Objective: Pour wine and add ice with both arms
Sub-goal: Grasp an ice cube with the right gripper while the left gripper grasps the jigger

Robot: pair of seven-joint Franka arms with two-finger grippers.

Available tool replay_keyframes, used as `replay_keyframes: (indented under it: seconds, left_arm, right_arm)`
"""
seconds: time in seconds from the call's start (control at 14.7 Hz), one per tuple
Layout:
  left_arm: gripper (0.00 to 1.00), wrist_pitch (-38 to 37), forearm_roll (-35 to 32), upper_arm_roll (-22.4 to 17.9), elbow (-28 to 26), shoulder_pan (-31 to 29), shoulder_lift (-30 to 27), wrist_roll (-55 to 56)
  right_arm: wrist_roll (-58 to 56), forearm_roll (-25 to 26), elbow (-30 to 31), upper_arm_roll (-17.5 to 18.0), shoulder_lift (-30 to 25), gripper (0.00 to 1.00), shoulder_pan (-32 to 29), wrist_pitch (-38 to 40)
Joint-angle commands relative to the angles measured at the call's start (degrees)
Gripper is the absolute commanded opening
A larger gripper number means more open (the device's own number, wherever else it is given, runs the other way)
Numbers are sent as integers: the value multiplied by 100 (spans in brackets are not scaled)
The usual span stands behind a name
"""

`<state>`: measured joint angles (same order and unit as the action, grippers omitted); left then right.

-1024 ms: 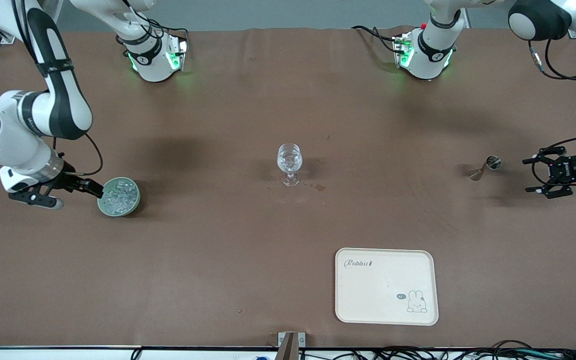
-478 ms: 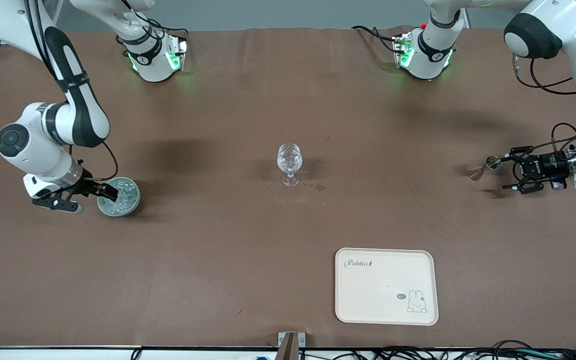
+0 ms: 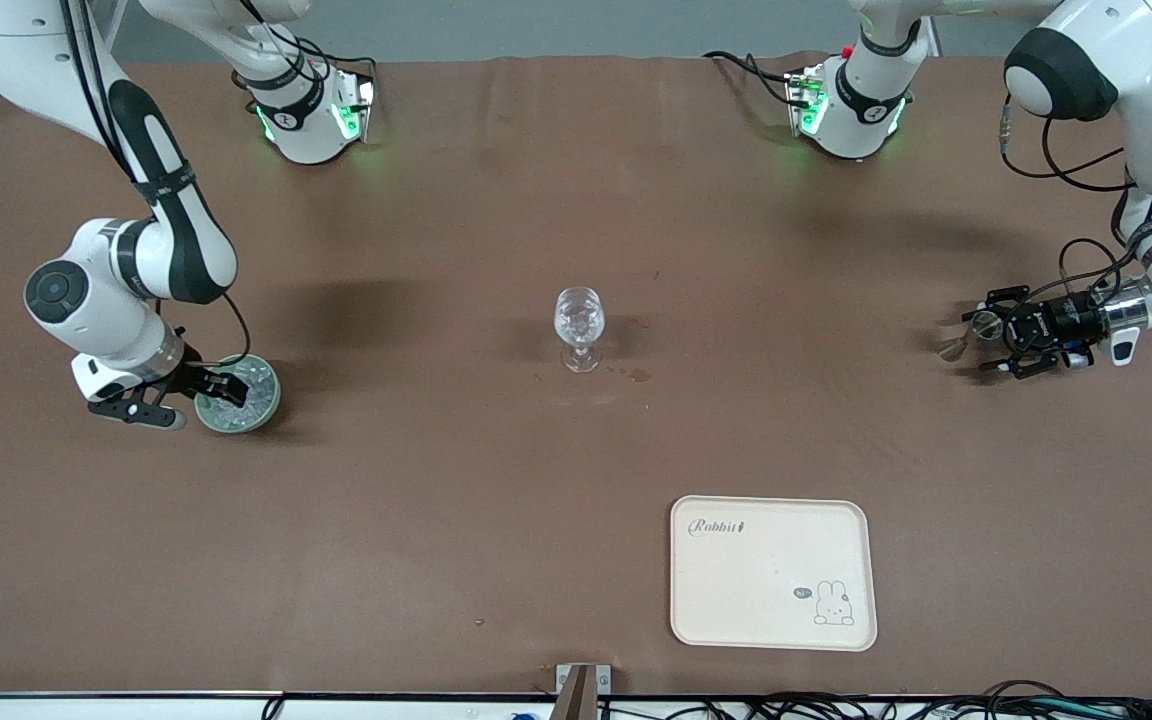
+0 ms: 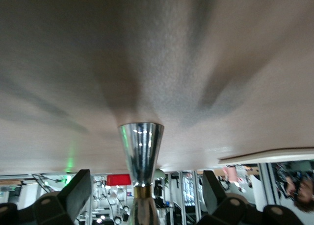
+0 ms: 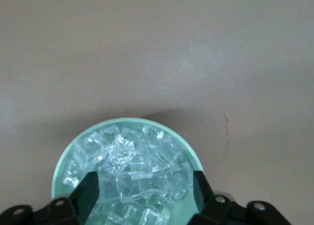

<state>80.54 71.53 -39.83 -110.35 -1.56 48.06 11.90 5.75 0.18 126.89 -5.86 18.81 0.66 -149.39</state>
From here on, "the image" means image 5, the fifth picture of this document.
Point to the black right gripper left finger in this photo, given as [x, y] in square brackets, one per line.
[86, 195]

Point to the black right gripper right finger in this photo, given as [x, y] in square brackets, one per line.
[203, 198]

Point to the clear ice cube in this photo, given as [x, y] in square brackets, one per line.
[109, 133]
[166, 152]
[89, 149]
[132, 189]
[71, 173]
[179, 179]
[141, 169]
[152, 134]
[152, 217]
[119, 156]

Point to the pale green bowl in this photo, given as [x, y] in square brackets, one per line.
[181, 210]

